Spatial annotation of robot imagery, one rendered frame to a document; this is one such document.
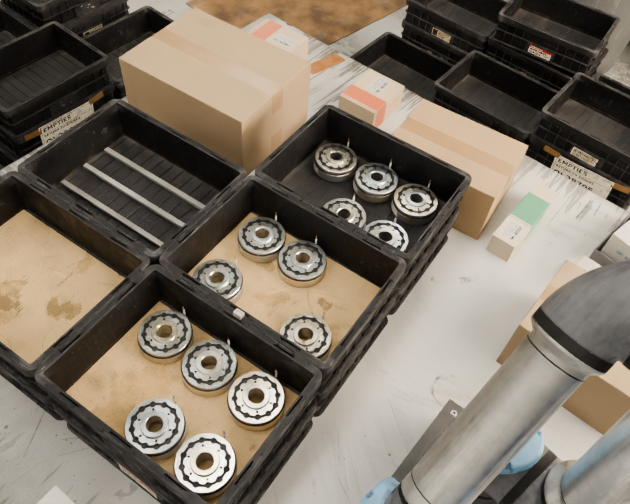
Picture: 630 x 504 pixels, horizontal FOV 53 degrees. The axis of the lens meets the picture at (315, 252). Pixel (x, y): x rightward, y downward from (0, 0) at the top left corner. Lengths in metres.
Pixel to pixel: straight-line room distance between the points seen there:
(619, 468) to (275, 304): 0.72
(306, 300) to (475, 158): 0.58
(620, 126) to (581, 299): 1.85
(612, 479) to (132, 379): 0.81
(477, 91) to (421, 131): 1.01
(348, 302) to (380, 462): 0.32
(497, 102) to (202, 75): 1.31
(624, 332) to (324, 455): 0.76
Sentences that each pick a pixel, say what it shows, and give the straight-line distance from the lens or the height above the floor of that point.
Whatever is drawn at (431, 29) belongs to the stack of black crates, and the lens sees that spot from 2.88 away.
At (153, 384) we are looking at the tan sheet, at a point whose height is 0.83.
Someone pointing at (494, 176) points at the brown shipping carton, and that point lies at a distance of 1.59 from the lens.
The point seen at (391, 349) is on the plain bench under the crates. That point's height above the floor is 0.70.
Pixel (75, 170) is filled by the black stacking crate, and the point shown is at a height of 0.83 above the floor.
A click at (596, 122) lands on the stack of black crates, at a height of 0.49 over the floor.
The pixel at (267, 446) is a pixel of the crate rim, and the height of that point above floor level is 0.93.
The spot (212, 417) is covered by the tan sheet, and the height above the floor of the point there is 0.83.
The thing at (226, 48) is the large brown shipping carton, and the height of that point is 0.90.
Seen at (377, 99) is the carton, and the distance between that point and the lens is 1.85.
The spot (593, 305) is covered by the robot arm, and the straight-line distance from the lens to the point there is 0.70.
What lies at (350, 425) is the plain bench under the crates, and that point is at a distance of 1.33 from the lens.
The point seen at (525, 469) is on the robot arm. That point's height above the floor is 1.03.
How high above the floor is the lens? 1.92
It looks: 53 degrees down
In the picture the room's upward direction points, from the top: 7 degrees clockwise
